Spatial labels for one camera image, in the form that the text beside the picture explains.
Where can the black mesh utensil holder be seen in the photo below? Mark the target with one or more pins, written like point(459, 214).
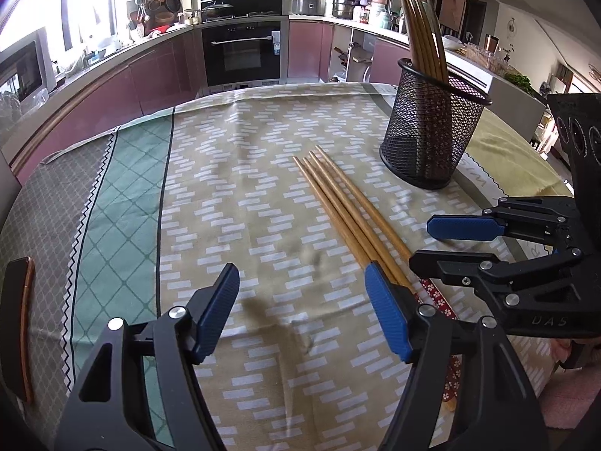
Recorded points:
point(432, 141)

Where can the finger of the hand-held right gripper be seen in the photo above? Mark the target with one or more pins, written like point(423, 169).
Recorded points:
point(450, 265)
point(462, 228)

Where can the silver countertop oven appliance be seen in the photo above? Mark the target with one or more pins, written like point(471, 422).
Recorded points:
point(23, 68)

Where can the dark phone with orange edge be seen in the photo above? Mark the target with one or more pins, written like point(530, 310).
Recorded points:
point(16, 329)

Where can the stainless steel stock pot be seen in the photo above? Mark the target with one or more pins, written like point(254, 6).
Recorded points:
point(344, 8)

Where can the clear plastic food container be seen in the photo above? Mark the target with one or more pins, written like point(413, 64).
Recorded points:
point(483, 56)

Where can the bunch of leafy greens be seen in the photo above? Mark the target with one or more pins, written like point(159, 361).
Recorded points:
point(519, 81)

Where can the silver rice cooker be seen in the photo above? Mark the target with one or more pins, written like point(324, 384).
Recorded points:
point(307, 5)

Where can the person's pink garment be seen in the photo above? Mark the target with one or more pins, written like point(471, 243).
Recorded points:
point(573, 399)

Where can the white bowl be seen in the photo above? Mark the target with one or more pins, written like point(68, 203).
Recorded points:
point(453, 42)

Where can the brown travel tumbler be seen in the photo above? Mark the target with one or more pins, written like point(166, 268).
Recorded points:
point(491, 44)

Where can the red basin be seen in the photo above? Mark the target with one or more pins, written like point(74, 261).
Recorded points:
point(158, 30)

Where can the hanging black frying pan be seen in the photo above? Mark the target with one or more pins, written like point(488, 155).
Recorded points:
point(173, 3)

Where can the pink peninsula base cabinets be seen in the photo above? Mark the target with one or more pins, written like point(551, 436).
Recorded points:
point(305, 51)

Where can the pink base cabinets with sink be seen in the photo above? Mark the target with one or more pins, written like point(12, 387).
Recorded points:
point(141, 75)

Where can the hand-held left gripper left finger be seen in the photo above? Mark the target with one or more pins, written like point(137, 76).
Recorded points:
point(216, 310)

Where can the black built-in oven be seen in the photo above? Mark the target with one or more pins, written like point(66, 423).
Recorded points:
point(239, 56)

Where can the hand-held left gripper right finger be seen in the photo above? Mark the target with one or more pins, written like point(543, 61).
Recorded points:
point(389, 310)

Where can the large kitchen window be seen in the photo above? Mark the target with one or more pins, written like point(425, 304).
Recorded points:
point(80, 0)

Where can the black wok with lid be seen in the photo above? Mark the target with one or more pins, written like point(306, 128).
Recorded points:
point(217, 10)

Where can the framed wall picture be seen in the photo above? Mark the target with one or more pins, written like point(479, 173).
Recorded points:
point(453, 7)

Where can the patterned patchwork tablecloth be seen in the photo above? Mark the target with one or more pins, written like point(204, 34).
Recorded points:
point(234, 197)

